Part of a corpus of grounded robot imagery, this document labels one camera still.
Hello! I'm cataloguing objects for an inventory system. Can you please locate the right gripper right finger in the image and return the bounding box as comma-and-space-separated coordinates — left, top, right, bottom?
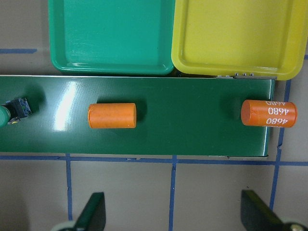
241, 190, 289, 231

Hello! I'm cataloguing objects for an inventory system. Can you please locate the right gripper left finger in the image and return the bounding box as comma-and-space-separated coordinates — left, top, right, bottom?
73, 192, 106, 231

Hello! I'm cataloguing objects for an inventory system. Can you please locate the orange cylinder printed 4680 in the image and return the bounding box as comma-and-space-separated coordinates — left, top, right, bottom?
241, 100, 298, 128

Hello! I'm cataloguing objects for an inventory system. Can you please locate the plain orange cylinder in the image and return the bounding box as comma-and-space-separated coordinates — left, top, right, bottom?
88, 103, 137, 129

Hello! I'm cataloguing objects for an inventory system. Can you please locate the green push button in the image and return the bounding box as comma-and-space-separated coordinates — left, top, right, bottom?
0, 97, 32, 128

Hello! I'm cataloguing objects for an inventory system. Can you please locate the green conveyor belt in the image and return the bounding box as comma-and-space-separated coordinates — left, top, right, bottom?
0, 76, 275, 157

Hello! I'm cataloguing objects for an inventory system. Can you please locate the green plastic tray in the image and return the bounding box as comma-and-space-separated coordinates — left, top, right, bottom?
48, 0, 175, 75

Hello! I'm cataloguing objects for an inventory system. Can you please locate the yellow plastic tray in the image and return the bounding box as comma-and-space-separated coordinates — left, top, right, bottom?
171, 0, 308, 80

